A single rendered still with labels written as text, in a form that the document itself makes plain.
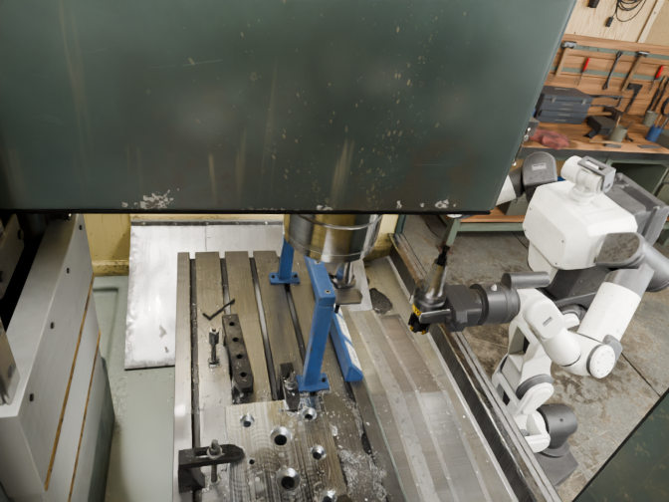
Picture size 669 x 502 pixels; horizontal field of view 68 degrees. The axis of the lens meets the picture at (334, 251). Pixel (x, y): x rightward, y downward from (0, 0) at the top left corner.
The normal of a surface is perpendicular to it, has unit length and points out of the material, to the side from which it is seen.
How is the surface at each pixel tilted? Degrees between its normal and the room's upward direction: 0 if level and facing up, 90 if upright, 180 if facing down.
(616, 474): 90
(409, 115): 90
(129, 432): 0
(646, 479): 90
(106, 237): 90
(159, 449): 0
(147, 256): 24
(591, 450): 0
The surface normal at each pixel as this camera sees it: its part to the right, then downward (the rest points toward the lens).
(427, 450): 0.18, -0.71
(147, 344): 0.23, -0.49
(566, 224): -0.73, -0.42
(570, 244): -0.53, 0.48
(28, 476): 0.23, 0.60
